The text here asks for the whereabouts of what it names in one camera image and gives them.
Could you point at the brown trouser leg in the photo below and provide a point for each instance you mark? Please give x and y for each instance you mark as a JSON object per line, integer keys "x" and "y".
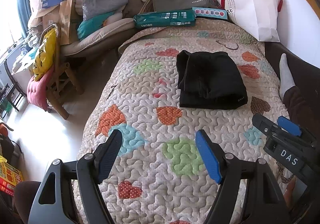
{"x": 299, "y": 111}

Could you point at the light blue shapes box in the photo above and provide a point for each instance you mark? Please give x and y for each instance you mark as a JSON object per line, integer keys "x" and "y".
{"x": 210, "y": 13}

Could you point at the yellow cushion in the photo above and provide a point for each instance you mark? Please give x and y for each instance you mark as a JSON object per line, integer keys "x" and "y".
{"x": 45, "y": 55}

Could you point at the black chair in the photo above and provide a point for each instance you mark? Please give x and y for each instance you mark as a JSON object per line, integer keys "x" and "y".
{"x": 11, "y": 93}

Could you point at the wooden rattan chair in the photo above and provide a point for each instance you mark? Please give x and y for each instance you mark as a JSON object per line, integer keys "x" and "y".
{"x": 63, "y": 79}

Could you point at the white paper shopping bag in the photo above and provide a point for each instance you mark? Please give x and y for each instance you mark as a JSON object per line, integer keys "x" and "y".
{"x": 256, "y": 17}

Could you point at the teal folded cloth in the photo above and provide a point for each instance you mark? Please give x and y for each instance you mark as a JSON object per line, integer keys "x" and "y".
{"x": 89, "y": 26}

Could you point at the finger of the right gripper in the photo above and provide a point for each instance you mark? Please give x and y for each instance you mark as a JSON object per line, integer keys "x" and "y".
{"x": 266, "y": 126}
{"x": 289, "y": 126}

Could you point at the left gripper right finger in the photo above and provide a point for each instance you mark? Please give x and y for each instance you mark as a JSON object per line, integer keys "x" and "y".
{"x": 264, "y": 201}

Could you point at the beige folded mattress pad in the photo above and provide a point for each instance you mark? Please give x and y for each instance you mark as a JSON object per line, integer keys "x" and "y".
{"x": 98, "y": 36}

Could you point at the pink cushion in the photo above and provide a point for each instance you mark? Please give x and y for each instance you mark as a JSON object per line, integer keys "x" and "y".
{"x": 36, "y": 90}

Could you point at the heart patterned quilt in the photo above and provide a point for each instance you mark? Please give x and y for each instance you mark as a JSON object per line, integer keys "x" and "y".
{"x": 158, "y": 175}

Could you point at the white sock foot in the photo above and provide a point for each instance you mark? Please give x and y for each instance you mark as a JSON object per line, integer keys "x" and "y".
{"x": 286, "y": 78}

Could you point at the brown paper bag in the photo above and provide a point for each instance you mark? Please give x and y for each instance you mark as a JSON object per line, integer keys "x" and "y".
{"x": 65, "y": 22}

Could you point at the green long box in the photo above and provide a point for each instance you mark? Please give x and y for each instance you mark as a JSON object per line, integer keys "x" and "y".
{"x": 164, "y": 19}

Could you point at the red yellow box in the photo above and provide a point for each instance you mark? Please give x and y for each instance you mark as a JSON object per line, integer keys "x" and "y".
{"x": 9, "y": 177}

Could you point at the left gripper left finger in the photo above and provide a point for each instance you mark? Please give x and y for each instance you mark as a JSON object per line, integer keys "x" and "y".
{"x": 54, "y": 200}

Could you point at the black pants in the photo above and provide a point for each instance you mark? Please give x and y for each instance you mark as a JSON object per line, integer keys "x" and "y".
{"x": 209, "y": 81}

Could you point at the blue flat box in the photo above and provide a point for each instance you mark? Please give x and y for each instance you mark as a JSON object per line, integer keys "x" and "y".
{"x": 51, "y": 3}

